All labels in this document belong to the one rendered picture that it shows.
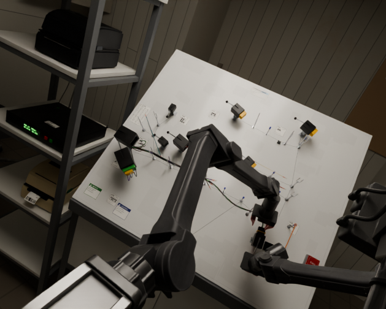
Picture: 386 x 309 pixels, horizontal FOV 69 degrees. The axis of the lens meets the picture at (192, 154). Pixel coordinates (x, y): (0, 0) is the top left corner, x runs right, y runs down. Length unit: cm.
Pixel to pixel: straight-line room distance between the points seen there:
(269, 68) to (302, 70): 35
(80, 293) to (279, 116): 137
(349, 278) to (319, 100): 258
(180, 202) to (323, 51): 292
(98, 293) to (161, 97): 132
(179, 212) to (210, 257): 82
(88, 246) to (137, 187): 44
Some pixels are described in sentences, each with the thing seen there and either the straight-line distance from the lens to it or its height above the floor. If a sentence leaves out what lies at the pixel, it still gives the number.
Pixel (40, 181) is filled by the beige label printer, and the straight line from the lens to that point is 170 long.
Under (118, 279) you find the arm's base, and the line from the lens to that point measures 39.
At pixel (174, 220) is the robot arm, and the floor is 149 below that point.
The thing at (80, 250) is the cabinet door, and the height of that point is 55.
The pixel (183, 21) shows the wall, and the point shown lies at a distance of 297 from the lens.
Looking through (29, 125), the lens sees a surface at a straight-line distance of 155.
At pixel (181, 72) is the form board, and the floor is 153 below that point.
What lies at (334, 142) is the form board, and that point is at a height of 153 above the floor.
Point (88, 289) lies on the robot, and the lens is 39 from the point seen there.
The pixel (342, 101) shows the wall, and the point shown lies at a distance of 332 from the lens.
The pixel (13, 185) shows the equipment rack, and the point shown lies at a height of 66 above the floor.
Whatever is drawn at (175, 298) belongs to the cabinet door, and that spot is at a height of 62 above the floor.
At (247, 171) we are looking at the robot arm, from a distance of 91.
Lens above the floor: 181
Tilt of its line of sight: 24 degrees down
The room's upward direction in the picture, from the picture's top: 22 degrees clockwise
